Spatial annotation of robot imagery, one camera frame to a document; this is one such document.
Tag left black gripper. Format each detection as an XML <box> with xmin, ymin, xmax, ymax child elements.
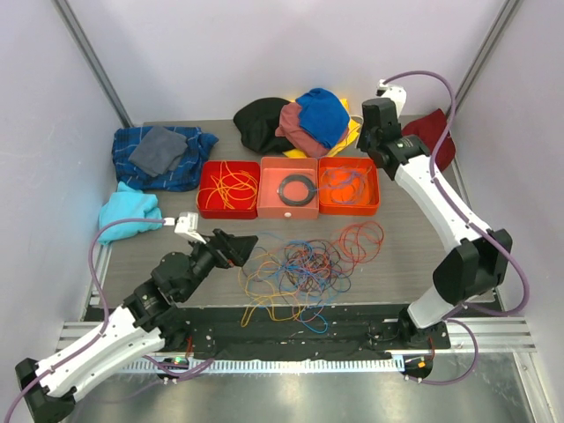
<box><xmin>180</xmin><ymin>228</ymin><xmax>257</xmax><ymax>301</ymax></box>

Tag yellow wire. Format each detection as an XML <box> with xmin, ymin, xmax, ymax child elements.
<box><xmin>200</xmin><ymin>160</ymin><xmax>309</xmax><ymax>327</ymax></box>

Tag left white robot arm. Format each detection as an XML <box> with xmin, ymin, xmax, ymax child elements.
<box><xmin>15</xmin><ymin>229</ymin><xmax>258</xmax><ymax>422</ymax></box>

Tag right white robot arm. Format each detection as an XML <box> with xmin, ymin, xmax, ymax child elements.
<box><xmin>357</xmin><ymin>97</ymin><xmax>512</xmax><ymax>348</ymax></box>

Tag yellow cloth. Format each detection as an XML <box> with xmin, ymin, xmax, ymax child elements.
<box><xmin>282</xmin><ymin>97</ymin><xmax>363</xmax><ymax>160</ymax></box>

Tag dark red cloth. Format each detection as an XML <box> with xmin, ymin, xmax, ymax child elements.
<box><xmin>402</xmin><ymin>108</ymin><xmax>456</xmax><ymax>172</ymax></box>

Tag red plastic box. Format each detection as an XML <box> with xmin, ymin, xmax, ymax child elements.
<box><xmin>197</xmin><ymin>160</ymin><xmax>261</xmax><ymax>220</ymax></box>

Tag orange plastic box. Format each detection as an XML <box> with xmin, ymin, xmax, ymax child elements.
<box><xmin>318</xmin><ymin>157</ymin><xmax>380</xmax><ymax>216</ymax></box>

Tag salmon pink drawer box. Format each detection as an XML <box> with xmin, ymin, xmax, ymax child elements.
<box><xmin>256</xmin><ymin>157</ymin><xmax>319</xmax><ymax>219</ymax></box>

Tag blue striped cloth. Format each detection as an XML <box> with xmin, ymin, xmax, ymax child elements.
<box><xmin>112</xmin><ymin>126</ymin><xmax>219</xmax><ymax>192</ymax></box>

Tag pink cloth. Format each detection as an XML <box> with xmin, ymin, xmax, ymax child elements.
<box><xmin>275</xmin><ymin>102</ymin><xmax>330</xmax><ymax>158</ymax></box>

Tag cyan cloth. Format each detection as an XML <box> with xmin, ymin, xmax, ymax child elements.
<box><xmin>98</xmin><ymin>182</ymin><xmax>162</xmax><ymax>245</ymax></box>

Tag black cloth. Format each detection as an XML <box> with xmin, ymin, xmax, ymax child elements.
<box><xmin>233</xmin><ymin>97</ymin><xmax>293</xmax><ymax>155</ymax></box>

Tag grey cloth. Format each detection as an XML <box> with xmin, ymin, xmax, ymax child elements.
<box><xmin>129</xmin><ymin>126</ymin><xmax>188</xmax><ymax>177</ymax></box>

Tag white string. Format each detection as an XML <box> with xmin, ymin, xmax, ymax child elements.
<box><xmin>349</xmin><ymin>114</ymin><xmax>365</xmax><ymax>150</ymax></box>

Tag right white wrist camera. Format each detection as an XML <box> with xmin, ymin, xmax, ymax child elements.
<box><xmin>376</xmin><ymin>79</ymin><xmax>407</xmax><ymax>117</ymax></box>

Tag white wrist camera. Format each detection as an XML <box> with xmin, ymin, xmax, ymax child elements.
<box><xmin>163</xmin><ymin>211</ymin><xmax>207</xmax><ymax>244</ymax></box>
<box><xmin>376</xmin><ymin>79</ymin><xmax>407</xmax><ymax>117</ymax></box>

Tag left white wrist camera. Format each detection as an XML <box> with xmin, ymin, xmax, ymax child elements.
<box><xmin>163</xmin><ymin>211</ymin><xmax>207</xmax><ymax>244</ymax></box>

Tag brown wire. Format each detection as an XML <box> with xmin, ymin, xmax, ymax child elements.
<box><xmin>286</xmin><ymin>263</ymin><xmax>349</xmax><ymax>305</ymax></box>

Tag red wire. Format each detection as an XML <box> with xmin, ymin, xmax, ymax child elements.
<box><xmin>293</xmin><ymin>220</ymin><xmax>385</xmax><ymax>309</ymax></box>

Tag grey coiled cable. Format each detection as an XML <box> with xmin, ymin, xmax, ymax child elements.
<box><xmin>277</xmin><ymin>174</ymin><xmax>318</xmax><ymax>205</ymax></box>

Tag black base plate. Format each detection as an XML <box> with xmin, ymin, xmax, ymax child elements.
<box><xmin>136</xmin><ymin>301</ymin><xmax>450</xmax><ymax>359</ymax></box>

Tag white slotted cable duct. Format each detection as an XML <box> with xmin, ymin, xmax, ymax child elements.
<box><xmin>115</xmin><ymin>355</ymin><xmax>404</xmax><ymax>375</ymax></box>

